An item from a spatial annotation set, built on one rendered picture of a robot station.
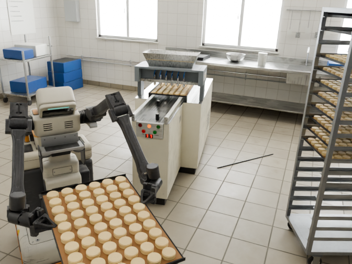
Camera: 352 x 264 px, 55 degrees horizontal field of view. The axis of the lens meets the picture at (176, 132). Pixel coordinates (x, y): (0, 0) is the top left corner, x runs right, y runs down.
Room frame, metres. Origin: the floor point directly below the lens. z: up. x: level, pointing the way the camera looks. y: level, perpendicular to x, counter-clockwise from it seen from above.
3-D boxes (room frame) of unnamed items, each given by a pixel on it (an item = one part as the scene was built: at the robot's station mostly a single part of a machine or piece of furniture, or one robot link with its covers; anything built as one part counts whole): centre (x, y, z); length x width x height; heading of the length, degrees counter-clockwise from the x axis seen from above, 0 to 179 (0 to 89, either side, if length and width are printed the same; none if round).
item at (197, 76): (3.61, 0.07, 1.01); 0.72 x 0.33 x 0.34; 80
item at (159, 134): (2.75, 0.23, 0.77); 0.24 x 0.04 x 0.14; 80
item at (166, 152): (3.11, 0.16, 0.45); 0.70 x 0.34 x 0.90; 170
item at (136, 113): (3.74, 0.19, 0.87); 2.01 x 0.03 x 0.07; 170
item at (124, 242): (1.03, 0.17, 0.97); 0.05 x 0.05 x 0.02
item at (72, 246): (0.99, 0.36, 0.98); 0.05 x 0.05 x 0.02
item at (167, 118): (3.69, -0.09, 0.87); 2.01 x 0.03 x 0.07; 170
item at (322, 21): (2.47, -0.99, 0.97); 0.03 x 0.03 x 1.70; 2
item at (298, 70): (5.81, -1.20, 0.61); 3.40 x 0.70 x 1.22; 69
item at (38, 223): (1.12, 0.50, 0.97); 0.09 x 0.07 x 0.07; 75
